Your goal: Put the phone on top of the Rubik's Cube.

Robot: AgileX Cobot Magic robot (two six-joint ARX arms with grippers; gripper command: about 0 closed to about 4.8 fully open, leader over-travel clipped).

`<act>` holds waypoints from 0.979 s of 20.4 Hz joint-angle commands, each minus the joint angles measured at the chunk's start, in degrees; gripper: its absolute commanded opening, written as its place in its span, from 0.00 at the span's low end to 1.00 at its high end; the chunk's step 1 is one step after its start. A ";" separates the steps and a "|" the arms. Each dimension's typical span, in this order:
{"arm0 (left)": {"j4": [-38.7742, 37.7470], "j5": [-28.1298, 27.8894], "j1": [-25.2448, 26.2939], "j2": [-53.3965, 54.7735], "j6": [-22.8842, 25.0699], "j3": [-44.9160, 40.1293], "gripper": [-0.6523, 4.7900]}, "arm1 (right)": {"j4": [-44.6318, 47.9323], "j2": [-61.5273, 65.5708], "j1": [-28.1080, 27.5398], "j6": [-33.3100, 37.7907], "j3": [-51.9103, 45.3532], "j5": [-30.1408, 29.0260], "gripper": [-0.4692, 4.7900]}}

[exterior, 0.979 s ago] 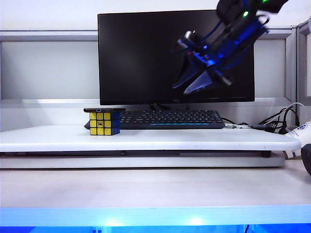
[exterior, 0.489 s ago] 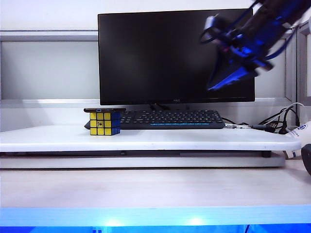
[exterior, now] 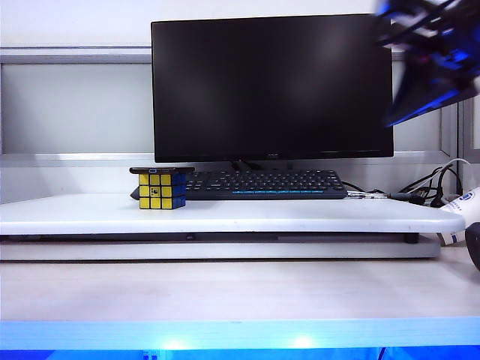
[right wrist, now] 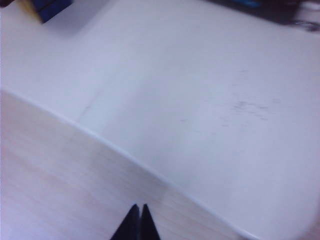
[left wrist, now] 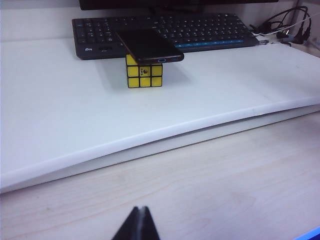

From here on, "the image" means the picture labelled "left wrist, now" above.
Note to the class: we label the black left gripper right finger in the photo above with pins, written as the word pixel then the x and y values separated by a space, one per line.
pixel 148 228

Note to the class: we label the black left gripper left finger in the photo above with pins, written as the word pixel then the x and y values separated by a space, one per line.
pixel 131 228

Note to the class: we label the black smartphone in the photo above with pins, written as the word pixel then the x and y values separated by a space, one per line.
pixel 147 45

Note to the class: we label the Rubik's cube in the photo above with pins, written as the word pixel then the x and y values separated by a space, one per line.
pixel 145 77

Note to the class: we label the white raised desk board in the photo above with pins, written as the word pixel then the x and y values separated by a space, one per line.
pixel 75 120

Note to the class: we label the blue base edge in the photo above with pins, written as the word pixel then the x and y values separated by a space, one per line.
pixel 311 234

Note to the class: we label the black computer keyboard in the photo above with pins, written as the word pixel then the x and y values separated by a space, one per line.
pixel 212 30

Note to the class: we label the black computer monitor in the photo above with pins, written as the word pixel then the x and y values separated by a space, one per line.
pixel 175 3

